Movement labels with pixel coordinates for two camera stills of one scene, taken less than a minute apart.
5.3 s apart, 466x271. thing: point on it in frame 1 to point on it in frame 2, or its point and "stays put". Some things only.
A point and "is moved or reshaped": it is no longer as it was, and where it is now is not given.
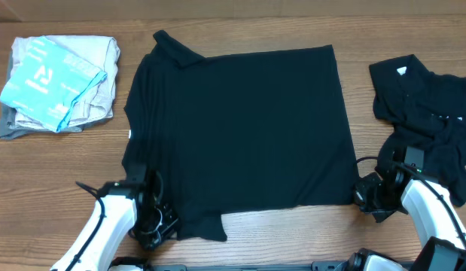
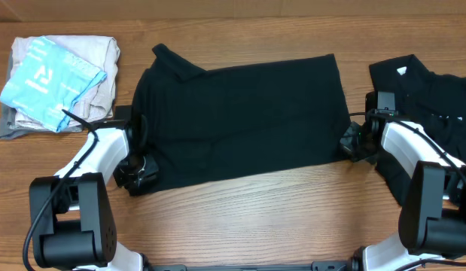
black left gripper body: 154,227 to 135,168
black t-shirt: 239,132 is moved or reshaped
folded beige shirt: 96,102 stays put
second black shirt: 430,111 stays put
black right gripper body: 376,199 to 357,146
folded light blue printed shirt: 47,80 stays put
